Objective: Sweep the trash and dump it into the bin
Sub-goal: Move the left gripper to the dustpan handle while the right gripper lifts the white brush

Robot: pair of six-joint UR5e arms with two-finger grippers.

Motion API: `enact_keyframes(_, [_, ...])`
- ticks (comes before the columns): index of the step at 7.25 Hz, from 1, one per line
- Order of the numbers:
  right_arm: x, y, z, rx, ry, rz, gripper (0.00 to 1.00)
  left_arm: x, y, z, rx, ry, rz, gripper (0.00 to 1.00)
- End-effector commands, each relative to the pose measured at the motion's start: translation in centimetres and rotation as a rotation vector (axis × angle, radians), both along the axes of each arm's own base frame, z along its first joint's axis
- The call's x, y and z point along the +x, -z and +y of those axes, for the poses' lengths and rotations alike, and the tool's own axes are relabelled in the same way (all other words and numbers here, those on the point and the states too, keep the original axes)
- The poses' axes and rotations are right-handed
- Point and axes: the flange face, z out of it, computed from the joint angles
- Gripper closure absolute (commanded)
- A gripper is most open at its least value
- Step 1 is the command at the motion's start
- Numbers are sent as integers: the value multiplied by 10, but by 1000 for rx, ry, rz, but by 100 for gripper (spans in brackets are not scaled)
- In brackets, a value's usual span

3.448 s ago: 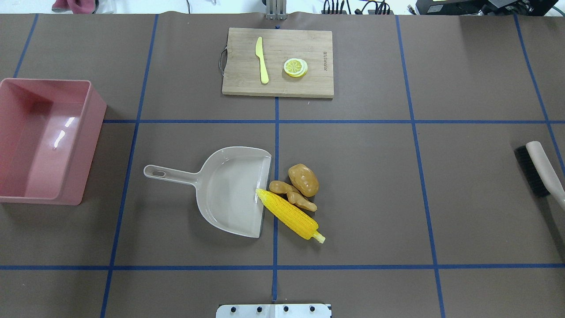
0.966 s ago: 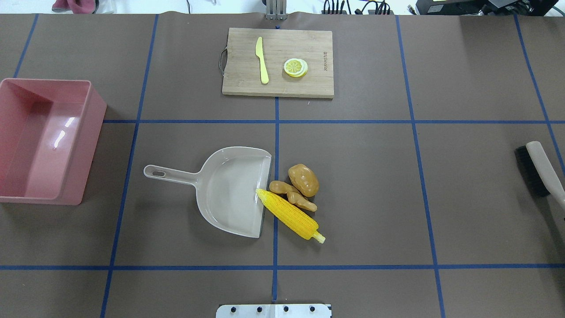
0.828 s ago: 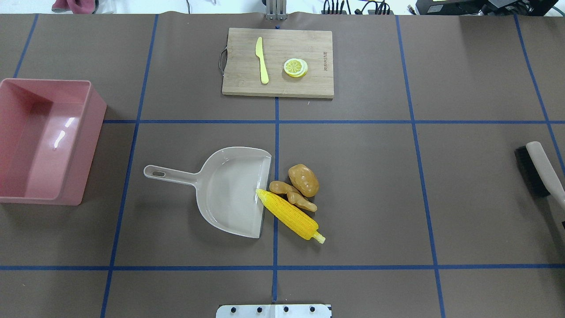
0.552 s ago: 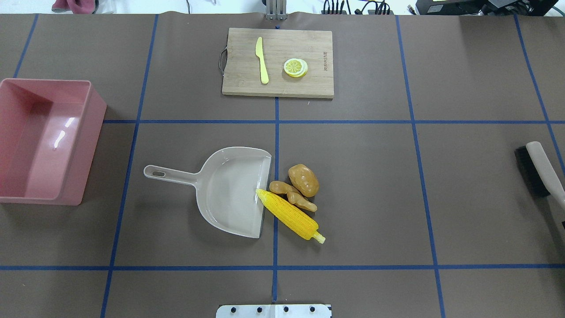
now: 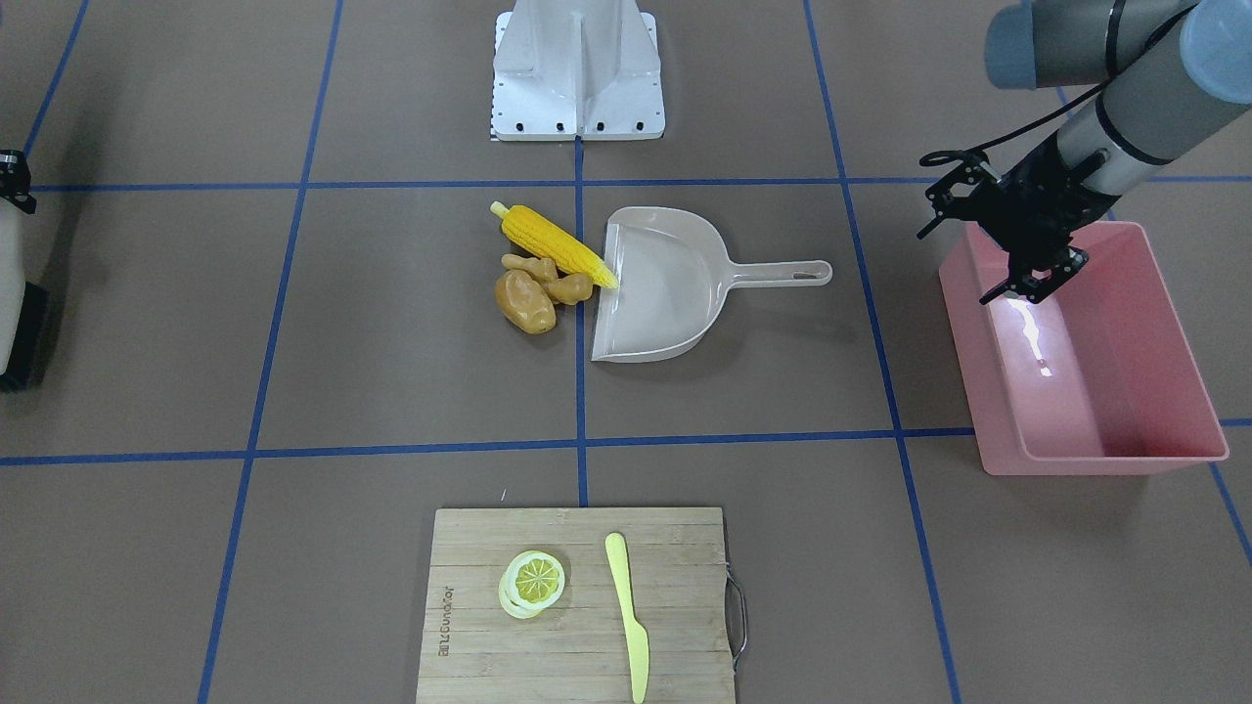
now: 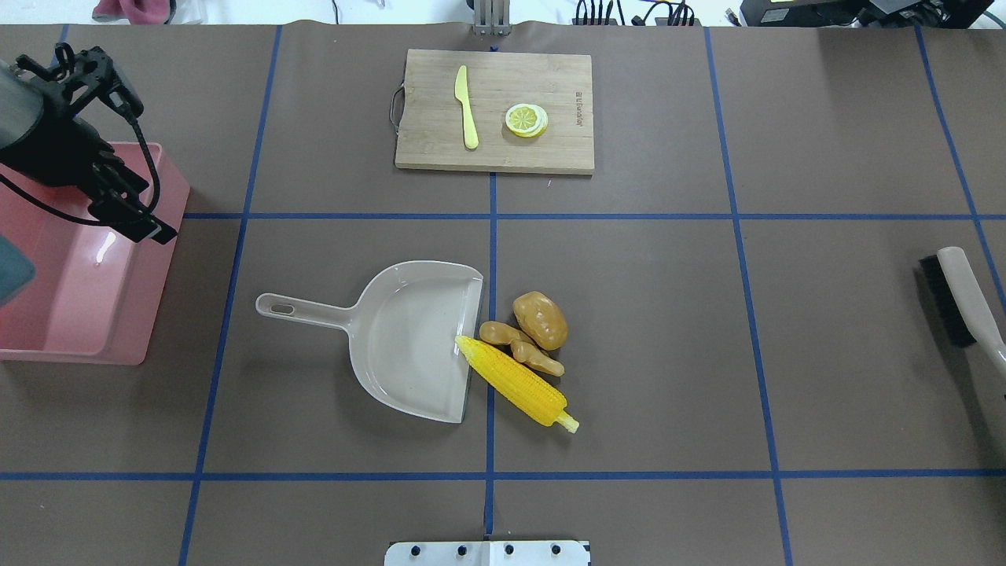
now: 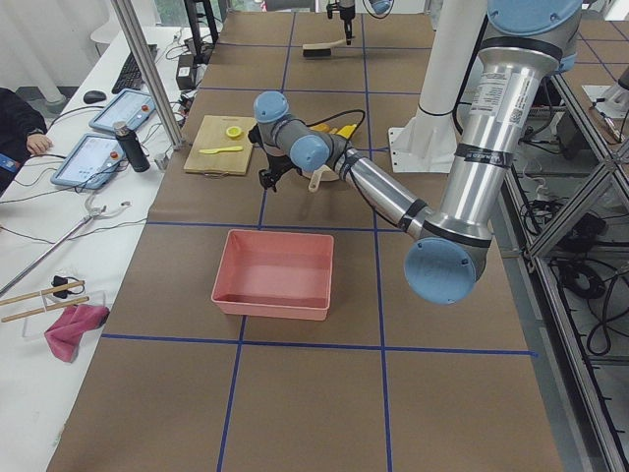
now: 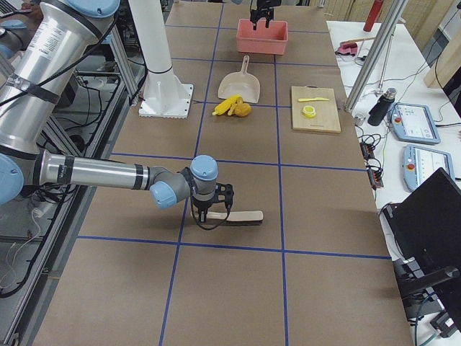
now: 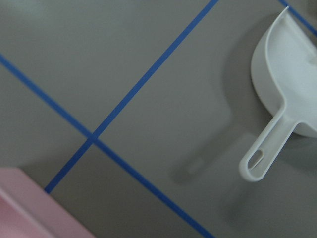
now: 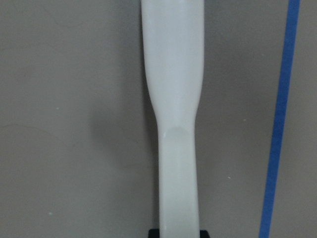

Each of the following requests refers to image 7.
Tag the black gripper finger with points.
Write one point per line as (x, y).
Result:
(265, 178)
(348, 31)
(273, 179)

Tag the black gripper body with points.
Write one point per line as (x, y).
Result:
(278, 165)
(347, 20)

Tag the beige hand brush black bristles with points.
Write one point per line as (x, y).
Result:
(321, 50)

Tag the beige plastic dustpan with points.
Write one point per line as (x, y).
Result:
(322, 175)

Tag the brown toy potato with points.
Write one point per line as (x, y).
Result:
(321, 127)

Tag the yellow toy corn cob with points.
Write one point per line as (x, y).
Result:
(347, 131)

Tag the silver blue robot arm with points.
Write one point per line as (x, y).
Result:
(378, 9)
(525, 41)

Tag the pink plastic bin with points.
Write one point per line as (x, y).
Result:
(271, 274)

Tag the person's hand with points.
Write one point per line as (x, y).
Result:
(38, 144)

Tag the yellow plastic toy knife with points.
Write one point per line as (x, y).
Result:
(216, 150)

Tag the bamboo cutting board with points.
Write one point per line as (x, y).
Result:
(211, 134)

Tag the yellow toy lemon slice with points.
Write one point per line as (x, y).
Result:
(234, 132)

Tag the black power adapter box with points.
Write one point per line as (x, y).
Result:
(190, 71)

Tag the black water bottle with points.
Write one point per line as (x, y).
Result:
(130, 144)

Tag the far blue teach pendant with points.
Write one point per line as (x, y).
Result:
(133, 107)

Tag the blue teach pendant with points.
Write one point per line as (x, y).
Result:
(133, 107)
(90, 164)

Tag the black keyboard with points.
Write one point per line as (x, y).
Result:
(129, 77)

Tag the near blue teach pendant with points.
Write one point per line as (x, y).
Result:
(90, 164)

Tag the metal reacher grabber stick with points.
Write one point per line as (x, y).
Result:
(92, 213)

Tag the black computer mouse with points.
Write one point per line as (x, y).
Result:
(94, 96)

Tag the wooden stick rack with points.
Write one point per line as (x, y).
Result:
(48, 300)

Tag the pink cloth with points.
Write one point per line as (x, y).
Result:
(65, 335)

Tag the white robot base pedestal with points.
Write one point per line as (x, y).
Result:
(428, 141)

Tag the aluminium frame post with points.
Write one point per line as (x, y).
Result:
(136, 40)

